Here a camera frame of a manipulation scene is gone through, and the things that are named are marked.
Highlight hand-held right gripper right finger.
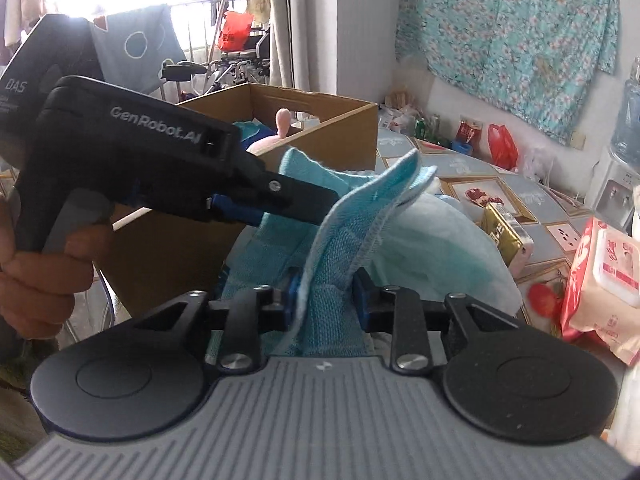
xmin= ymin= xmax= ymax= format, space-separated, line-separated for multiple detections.
xmin=352 ymin=267 xmax=522 ymax=375

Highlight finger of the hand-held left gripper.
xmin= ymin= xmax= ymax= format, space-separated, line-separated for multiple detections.
xmin=234 ymin=150 xmax=341 ymax=226
xmin=204 ymin=192 xmax=282 ymax=227

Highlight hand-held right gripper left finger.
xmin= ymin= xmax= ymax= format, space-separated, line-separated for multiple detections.
xmin=131 ymin=273 xmax=304 ymax=374

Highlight light blue towel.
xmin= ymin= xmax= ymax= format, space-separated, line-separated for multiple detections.
xmin=205 ymin=147 xmax=441 ymax=361

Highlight cardboard box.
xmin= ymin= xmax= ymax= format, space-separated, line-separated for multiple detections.
xmin=92 ymin=82 xmax=379 ymax=306

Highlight person's left hand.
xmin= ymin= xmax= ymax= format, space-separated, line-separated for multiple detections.
xmin=0 ymin=200 xmax=114 ymax=341

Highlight pink plush toy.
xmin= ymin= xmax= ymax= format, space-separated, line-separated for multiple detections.
xmin=247 ymin=107 xmax=301 ymax=153

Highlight hanging blue-grey garment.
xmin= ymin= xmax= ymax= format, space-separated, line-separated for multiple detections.
xmin=90 ymin=4 xmax=187 ymax=93

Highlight translucent plastic bag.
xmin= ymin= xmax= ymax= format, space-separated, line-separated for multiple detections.
xmin=375 ymin=192 xmax=523 ymax=341

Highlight pile of small packets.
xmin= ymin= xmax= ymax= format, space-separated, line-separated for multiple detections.
xmin=379 ymin=90 xmax=416 ymax=132

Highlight wheelchair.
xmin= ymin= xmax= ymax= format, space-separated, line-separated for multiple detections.
xmin=207 ymin=30 xmax=273 ymax=93

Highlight gold and pink tissue packet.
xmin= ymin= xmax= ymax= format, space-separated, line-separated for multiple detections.
xmin=482 ymin=202 xmax=535 ymax=278

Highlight red hanging bag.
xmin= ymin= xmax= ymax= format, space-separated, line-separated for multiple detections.
xmin=220 ymin=10 xmax=255 ymax=52

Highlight grey curtain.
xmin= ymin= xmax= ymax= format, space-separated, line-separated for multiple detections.
xmin=269 ymin=0 xmax=342 ymax=96

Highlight hanging beige garments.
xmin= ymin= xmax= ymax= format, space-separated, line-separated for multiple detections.
xmin=0 ymin=0 xmax=48 ymax=61

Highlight red packet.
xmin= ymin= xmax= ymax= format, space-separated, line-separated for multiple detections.
xmin=457 ymin=120 xmax=483 ymax=148

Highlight red plastic bag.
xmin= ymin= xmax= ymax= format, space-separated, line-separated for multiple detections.
xmin=487 ymin=124 xmax=519 ymax=171

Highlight printed tablecloth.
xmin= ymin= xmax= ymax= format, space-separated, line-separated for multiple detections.
xmin=375 ymin=127 xmax=626 ymax=341

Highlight clear plastic bag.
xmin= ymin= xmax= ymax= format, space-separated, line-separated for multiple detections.
xmin=520 ymin=147 xmax=556 ymax=186

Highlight pink wet wipes pack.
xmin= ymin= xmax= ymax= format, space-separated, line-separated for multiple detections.
xmin=560 ymin=216 xmax=640 ymax=366

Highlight white water dispenser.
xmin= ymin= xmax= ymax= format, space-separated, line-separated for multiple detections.
xmin=582 ymin=145 xmax=640 ymax=233

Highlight teal floral wall cloth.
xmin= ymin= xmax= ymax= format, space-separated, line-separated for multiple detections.
xmin=395 ymin=0 xmax=621 ymax=146

